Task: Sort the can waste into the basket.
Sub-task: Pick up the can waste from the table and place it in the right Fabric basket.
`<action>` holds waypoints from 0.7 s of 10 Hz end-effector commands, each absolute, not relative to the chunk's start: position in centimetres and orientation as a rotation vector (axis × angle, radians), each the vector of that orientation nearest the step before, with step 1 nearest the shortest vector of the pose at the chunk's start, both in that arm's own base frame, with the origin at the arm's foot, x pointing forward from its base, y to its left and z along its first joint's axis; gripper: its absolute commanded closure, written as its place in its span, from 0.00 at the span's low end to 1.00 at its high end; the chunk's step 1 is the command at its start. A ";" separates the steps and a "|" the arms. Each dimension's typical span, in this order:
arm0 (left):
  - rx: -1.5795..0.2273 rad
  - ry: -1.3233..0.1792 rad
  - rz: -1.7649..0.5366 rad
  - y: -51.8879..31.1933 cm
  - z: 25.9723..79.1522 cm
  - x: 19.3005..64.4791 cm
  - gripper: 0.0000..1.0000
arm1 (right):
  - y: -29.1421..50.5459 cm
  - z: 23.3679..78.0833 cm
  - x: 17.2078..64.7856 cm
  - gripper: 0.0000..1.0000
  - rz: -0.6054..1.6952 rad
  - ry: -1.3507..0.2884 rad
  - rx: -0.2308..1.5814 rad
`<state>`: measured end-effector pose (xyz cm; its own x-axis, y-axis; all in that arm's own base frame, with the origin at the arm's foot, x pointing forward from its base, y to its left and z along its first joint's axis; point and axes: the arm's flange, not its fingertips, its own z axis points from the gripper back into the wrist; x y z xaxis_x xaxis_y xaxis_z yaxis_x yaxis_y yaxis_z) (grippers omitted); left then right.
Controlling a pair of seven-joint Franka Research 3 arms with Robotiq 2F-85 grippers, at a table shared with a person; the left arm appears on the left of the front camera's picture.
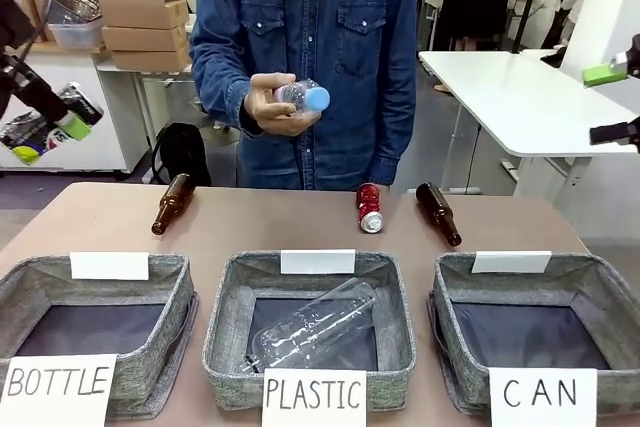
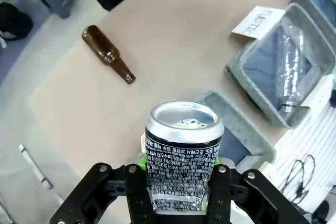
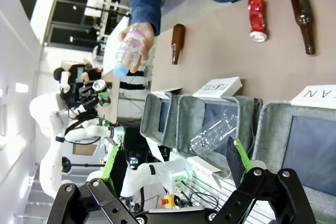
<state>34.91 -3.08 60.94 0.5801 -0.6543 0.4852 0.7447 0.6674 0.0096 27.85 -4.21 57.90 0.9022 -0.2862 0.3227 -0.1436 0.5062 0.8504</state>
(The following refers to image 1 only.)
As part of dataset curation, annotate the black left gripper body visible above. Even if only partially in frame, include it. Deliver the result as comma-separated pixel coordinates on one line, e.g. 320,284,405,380
0,0,34,51

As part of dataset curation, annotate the clear bottle blue cap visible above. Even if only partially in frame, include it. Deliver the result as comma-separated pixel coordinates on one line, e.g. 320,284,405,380
272,77,333,126

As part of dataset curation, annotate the person's right forearm denim sleeve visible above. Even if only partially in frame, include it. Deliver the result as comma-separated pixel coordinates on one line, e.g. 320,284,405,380
189,31,254,131

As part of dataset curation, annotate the grey fabric basket bottle label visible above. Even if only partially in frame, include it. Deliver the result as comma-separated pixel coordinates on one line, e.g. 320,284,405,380
0,252,201,421

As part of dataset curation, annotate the grey fabric basket can label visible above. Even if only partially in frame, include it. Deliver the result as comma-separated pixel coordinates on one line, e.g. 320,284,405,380
426,252,640,419

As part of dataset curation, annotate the red aluminium can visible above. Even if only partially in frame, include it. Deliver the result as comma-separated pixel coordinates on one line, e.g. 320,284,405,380
355,182,386,236

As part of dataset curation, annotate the grey fabric basket plastic label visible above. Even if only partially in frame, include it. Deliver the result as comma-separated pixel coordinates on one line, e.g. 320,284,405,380
201,248,418,413

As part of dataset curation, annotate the white paper sign CAN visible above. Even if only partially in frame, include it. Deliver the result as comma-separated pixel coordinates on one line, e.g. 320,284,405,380
487,366,600,427

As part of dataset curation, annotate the person's right hand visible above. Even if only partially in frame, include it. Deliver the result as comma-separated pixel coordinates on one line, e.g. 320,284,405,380
242,72,322,139

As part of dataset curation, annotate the clear plastic storage bin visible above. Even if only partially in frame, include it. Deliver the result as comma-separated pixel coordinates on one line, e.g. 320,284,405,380
46,0,107,51

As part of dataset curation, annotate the white cabinet table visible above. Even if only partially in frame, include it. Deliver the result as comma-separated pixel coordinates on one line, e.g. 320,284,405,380
0,48,152,179

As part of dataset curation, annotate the white desk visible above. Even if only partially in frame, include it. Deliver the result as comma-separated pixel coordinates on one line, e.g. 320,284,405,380
418,48,640,198

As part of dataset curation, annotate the flat cardboard box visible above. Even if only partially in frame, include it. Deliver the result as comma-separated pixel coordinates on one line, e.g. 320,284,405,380
106,48,194,72
101,23,192,54

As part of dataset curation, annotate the large open cardboard box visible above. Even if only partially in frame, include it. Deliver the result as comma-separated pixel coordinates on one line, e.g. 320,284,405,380
95,0,191,30

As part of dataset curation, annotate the blank white card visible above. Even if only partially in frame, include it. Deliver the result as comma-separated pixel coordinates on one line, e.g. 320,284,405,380
69,250,151,282
470,249,553,275
279,248,358,276

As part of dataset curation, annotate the brown glass bottle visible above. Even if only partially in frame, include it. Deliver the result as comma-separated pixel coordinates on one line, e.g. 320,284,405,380
150,172,198,237
415,181,464,249

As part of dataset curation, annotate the black backpack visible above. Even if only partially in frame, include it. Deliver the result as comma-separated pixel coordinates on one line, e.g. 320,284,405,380
150,122,213,188

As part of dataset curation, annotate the white paper sign BOTTLE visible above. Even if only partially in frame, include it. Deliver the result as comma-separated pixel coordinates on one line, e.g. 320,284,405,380
0,353,119,427

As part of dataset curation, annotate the person in denim shirt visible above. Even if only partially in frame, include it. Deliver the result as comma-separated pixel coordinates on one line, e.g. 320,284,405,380
189,0,419,193

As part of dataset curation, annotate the large clear plastic bottle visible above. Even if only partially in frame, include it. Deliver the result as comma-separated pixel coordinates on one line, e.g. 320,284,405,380
242,277,379,376

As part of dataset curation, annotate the white paper sign PLASTIC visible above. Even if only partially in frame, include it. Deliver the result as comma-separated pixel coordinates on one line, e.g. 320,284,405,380
260,367,368,427

